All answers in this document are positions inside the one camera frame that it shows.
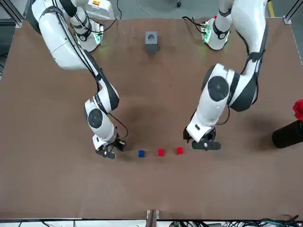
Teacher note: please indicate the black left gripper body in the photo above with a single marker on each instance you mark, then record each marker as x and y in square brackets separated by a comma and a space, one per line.
[206, 145]

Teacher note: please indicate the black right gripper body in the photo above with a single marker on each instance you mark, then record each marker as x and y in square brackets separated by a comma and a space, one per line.
[106, 153]

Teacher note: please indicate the small red block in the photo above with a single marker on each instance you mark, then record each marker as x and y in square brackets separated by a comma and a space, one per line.
[180, 150]
[161, 152]

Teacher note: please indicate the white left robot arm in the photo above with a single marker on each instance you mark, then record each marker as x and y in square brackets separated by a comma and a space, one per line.
[213, 106]

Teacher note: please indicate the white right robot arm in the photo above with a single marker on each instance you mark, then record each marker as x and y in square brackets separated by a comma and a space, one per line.
[59, 35]

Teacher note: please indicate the small blue block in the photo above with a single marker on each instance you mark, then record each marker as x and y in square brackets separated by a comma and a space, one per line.
[141, 153]

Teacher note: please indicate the black cylindrical vase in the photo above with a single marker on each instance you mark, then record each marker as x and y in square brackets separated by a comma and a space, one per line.
[287, 134]

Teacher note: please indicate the red rose bouquet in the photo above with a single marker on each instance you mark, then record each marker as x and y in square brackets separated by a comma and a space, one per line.
[298, 108]

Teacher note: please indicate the small grey box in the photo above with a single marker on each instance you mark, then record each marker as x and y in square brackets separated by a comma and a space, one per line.
[152, 41]

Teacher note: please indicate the white control box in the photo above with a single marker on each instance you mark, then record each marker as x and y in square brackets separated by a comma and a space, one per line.
[99, 8]

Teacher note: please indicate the aluminium frame post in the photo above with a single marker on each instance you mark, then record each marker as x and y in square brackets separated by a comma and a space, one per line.
[152, 218]

